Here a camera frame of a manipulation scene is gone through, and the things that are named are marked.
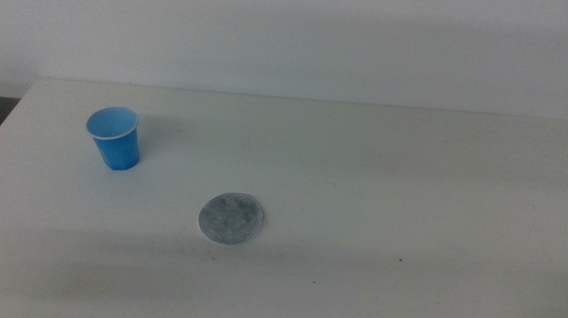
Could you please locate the blue plastic cup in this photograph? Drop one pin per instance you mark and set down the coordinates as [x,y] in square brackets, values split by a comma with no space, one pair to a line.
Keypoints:
[117,145]

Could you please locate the round grey cup mat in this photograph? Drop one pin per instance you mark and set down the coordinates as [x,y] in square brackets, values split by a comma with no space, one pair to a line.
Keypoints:
[231,218]

